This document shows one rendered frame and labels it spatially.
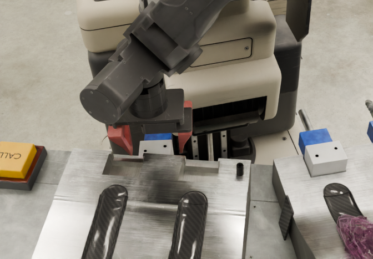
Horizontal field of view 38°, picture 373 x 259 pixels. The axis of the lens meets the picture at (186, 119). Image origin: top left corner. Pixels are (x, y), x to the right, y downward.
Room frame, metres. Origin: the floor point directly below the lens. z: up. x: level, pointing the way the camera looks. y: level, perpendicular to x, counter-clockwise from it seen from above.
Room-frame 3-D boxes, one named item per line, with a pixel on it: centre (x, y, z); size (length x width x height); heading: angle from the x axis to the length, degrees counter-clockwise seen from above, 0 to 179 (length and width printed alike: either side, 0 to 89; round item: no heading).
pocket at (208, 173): (0.48, -0.01, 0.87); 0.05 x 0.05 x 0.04; 77
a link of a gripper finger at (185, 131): (0.57, 0.03, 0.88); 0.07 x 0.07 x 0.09; 85
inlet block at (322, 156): (0.54, -0.19, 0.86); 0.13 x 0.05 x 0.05; 4
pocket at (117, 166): (0.51, 0.09, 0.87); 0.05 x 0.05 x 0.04; 77
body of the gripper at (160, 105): (0.57, 0.05, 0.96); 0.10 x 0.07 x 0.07; 85
